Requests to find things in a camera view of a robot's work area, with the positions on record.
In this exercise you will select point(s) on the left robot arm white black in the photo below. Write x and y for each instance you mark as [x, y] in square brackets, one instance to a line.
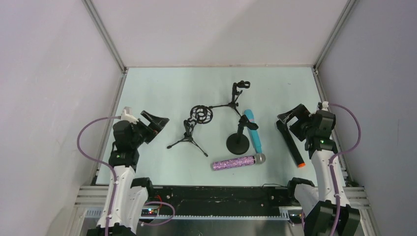
[127, 194]

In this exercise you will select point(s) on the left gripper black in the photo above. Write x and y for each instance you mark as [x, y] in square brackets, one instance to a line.
[145, 126]

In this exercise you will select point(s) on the purple glitter microphone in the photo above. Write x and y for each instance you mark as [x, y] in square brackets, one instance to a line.
[256, 159]

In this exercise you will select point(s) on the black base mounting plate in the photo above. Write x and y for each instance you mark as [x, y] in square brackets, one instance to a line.
[224, 201]

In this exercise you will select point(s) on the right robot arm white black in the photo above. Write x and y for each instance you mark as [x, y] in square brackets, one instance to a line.
[326, 211]

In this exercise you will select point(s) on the tripod stand with shock mount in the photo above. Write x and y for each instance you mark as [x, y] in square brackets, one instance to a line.
[199, 114]

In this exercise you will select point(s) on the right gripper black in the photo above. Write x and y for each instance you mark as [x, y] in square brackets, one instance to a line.
[299, 122]

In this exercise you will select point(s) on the black round base mic stand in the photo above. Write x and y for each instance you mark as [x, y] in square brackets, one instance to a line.
[238, 143]

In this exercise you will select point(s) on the blue toy microphone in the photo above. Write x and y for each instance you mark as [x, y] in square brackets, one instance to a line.
[253, 134]

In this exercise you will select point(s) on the tripod stand with clip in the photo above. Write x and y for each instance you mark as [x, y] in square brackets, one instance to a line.
[233, 104]

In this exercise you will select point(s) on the black microphone orange end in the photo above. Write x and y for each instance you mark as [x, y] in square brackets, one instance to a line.
[283, 129]

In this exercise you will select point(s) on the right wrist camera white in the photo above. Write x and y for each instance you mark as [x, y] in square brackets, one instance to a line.
[323, 106]

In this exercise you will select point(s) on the aluminium frame rail front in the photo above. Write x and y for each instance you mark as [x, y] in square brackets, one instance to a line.
[95, 196]

